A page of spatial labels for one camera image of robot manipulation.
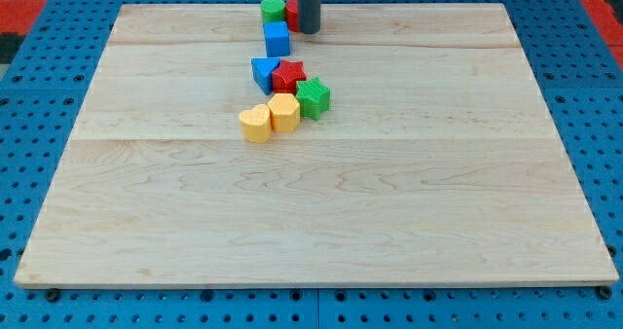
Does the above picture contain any light wooden board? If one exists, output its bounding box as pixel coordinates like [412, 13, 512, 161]
[15, 3, 619, 289]

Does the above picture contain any red cylinder block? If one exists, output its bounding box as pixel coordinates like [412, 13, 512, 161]
[284, 0, 300, 32]

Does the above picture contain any yellow hexagon block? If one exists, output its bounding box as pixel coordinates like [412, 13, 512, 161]
[268, 93, 301, 132]

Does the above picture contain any blue triangle block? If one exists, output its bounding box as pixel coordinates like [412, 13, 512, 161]
[251, 57, 280, 95]

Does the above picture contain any red star block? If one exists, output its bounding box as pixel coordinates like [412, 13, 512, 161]
[271, 59, 307, 94]

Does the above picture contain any green star block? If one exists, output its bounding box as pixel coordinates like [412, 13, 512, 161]
[296, 77, 331, 121]

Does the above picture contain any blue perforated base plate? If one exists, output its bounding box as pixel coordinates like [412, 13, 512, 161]
[1, 0, 622, 328]

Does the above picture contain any green cylinder block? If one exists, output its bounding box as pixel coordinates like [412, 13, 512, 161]
[260, 0, 286, 23]

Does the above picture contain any blue cube block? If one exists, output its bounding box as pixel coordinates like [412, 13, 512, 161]
[263, 20, 291, 57]

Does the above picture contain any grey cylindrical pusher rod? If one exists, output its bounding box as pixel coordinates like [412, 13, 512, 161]
[298, 0, 321, 34]

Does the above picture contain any yellow heart block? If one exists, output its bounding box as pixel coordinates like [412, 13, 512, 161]
[238, 104, 272, 143]

